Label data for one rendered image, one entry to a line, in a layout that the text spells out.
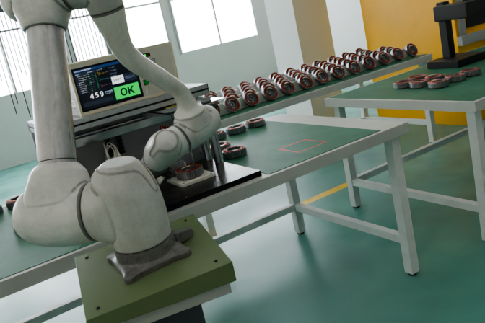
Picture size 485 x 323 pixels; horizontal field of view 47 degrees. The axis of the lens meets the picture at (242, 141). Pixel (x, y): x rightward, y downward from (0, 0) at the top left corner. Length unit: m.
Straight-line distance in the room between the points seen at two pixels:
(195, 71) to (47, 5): 7.86
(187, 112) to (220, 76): 7.83
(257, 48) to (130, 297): 8.83
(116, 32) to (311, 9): 4.62
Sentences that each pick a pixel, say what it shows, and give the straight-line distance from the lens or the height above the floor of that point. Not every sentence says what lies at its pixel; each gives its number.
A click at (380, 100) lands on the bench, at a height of 0.75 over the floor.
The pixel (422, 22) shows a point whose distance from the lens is 5.43.
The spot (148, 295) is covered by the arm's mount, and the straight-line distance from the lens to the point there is 1.34.
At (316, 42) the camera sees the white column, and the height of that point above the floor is 0.93.
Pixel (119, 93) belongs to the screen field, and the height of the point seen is 1.17.
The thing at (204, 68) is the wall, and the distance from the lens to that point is 9.47.
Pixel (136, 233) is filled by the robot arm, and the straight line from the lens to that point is 1.39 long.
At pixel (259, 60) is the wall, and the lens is 10.02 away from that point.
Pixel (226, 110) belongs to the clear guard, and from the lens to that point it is 2.15.
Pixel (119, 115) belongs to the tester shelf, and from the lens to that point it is 2.23.
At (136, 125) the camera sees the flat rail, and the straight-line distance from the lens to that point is 2.25.
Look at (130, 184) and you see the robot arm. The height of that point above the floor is 1.03.
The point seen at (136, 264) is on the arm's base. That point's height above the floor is 0.82.
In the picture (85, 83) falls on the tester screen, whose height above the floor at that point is 1.23.
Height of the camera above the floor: 1.35
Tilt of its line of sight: 12 degrees down
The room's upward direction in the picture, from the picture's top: 12 degrees counter-clockwise
